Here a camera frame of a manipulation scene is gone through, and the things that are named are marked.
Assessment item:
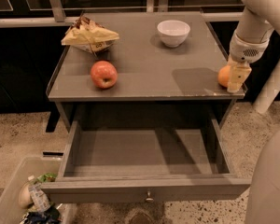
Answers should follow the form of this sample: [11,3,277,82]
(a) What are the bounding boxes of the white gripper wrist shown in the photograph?
[227,32,269,93]

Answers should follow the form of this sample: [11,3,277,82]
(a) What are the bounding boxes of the orange fruit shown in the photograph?
[217,65,231,88]

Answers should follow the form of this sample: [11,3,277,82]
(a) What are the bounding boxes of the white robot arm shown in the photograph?
[227,0,280,224]

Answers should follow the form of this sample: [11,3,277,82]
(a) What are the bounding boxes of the grey drawer cabinet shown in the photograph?
[47,12,245,127]

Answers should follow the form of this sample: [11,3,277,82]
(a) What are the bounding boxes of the metal drawer knob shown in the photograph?
[145,190,154,203]

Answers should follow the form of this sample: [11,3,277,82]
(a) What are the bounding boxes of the open grey top drawer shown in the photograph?
[42,111,250,203]

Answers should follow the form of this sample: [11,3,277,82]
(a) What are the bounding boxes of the white ceramic bowl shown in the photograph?
[157,20,190,48]

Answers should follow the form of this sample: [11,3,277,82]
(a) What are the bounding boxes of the red apple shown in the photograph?
[91,61,118,89]

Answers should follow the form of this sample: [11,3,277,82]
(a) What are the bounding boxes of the yellow chip bag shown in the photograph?
[61,16,119,54]

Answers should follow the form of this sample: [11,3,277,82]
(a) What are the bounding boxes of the green wrapper in bin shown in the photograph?
[37,173,57,182]

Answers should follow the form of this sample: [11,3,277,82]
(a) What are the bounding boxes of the dark blue wrapper in bin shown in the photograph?
[19,206,62,224]

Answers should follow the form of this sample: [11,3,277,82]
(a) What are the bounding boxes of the beige round item in bin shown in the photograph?
[18,183,33,209]

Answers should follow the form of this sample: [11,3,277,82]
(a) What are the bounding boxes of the clear plastic bin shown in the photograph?
[0,157,77,224]

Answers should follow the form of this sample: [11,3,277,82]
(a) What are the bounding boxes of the metal railing frame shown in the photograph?
[0,0,250,29]

